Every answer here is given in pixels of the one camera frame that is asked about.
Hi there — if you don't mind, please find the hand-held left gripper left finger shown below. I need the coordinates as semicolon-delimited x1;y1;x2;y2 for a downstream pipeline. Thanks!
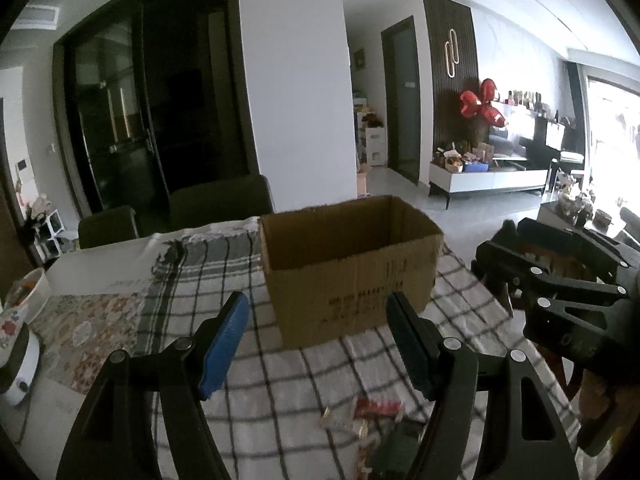
55;291;251;480

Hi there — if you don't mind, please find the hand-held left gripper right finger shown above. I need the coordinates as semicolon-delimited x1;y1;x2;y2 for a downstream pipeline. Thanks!
385;291;586;480

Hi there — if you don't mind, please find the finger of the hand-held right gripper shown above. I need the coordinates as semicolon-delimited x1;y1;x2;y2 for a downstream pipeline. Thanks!
500;217;633;273
472;241;632;361

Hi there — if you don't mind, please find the red snack packet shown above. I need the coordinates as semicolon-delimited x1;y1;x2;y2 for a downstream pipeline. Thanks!
352;397;403;423

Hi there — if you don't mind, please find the green snack packet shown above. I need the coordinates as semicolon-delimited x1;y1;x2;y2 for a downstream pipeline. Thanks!
367;420;426;480

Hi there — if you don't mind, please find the clear snack packet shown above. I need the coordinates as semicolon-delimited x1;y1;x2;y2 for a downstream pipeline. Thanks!
320;407;368;438

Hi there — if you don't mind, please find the brown cardboard box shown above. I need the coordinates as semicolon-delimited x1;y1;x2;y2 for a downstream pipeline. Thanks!
258;195;444;350

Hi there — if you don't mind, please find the coffee table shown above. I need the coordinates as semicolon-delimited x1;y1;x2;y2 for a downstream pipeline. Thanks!
537;200;640;248

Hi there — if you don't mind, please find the group of table ornaments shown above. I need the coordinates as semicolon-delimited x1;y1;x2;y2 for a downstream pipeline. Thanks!
557;175;617;227

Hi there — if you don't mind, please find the checked tablecloth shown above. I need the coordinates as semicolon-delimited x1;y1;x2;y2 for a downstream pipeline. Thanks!
135;230;586;480

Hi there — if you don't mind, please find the white television cabinet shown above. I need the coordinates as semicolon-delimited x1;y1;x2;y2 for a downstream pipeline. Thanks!
429;157;551;211

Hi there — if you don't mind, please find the dark crumpled item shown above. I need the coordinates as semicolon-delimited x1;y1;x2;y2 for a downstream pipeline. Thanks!
154;240;187;272

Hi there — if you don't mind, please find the television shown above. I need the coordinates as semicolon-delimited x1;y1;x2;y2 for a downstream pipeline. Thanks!
487;105;551;158

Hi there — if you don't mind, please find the pile of gift boxes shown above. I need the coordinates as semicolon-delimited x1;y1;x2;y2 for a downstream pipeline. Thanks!
434;140;497;174

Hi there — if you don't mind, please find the floral table mat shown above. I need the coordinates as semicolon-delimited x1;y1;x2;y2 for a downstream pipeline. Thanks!
30;292;151;396

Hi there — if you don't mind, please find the dark dining chair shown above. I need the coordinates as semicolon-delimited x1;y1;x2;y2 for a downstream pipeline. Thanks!
168;175;275;233
77;206;140;250

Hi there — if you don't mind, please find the row of shelf ornaments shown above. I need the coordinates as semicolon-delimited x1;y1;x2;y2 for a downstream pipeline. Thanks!
500;89;566;123

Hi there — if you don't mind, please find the red foil balloon bunch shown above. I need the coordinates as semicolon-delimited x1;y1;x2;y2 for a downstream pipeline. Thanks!
459;78;508;128

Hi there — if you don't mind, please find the white bowl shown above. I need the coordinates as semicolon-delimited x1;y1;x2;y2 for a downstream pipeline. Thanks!
2;267;51;326

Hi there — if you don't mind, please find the white shelf unit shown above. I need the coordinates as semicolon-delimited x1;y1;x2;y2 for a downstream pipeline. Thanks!
356;107;388;168

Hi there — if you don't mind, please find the white electric cooker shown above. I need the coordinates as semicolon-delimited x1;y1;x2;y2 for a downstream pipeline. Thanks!
0;305;43;408

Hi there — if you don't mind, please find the white cube shelf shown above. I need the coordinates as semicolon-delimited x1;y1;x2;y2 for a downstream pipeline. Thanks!
32;210;66;256

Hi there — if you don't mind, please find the dark room door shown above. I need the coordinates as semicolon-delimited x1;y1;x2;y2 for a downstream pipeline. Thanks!
381;15;422;185

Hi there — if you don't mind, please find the plush toy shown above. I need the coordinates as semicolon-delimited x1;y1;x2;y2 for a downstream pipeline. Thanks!
29;194;53;221

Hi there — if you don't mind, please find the dark glass sliding door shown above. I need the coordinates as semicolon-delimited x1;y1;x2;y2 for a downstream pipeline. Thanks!
52;0;251;216

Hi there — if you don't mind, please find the ceiling air vent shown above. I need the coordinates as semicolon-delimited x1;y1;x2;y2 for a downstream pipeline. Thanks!
20;5;61;29

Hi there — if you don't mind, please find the looped wall lamp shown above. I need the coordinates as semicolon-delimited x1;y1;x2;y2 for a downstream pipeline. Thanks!
444;29;461;81

